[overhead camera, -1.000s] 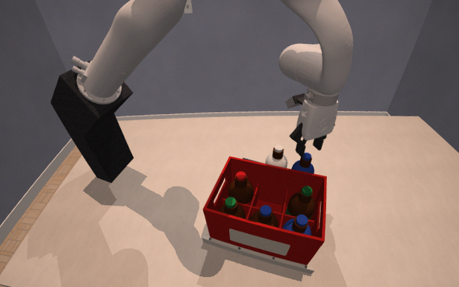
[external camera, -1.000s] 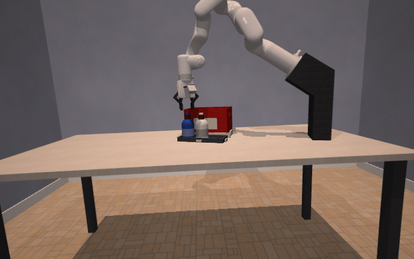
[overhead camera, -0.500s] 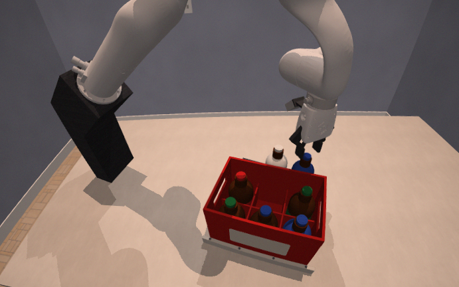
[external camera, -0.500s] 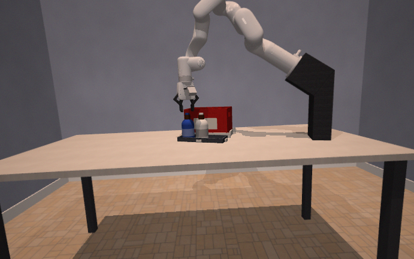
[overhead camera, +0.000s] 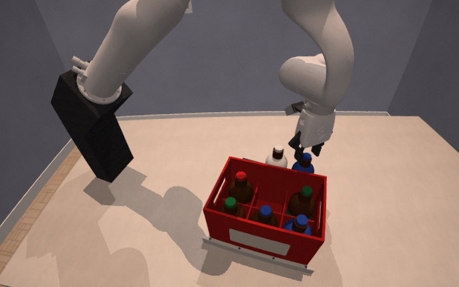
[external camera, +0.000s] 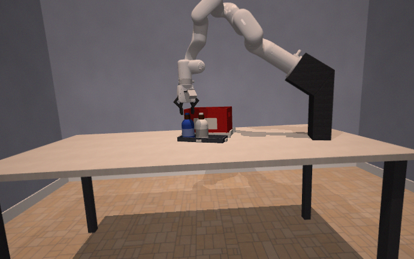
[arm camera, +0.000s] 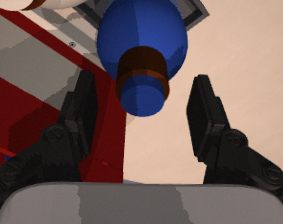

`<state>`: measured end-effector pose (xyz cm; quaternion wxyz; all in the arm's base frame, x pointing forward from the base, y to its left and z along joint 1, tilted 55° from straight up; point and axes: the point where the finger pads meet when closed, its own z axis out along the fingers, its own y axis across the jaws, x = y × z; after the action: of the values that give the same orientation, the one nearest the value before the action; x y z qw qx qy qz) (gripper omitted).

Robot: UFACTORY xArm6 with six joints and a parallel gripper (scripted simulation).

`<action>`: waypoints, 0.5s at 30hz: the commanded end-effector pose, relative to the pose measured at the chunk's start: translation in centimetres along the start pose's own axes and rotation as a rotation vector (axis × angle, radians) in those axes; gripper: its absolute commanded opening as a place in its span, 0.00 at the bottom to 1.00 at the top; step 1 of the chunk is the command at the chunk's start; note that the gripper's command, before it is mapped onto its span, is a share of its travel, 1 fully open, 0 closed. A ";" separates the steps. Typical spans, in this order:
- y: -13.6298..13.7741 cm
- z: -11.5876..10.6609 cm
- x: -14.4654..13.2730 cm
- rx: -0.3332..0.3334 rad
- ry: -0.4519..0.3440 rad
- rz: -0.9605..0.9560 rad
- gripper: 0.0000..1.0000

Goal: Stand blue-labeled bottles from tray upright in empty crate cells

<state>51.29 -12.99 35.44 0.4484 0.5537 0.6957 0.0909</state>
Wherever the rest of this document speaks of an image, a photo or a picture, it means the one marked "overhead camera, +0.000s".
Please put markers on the red bottle crate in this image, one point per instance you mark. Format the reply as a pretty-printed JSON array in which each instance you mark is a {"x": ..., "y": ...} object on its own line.
[{"x": 272, "y": 184}]

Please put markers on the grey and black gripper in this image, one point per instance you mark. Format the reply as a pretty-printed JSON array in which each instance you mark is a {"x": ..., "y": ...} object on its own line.
[{"x": 311, "y": 131}]

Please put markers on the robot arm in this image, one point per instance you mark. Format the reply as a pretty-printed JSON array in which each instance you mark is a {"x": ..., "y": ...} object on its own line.
[{"x": 140, "y": 25}]

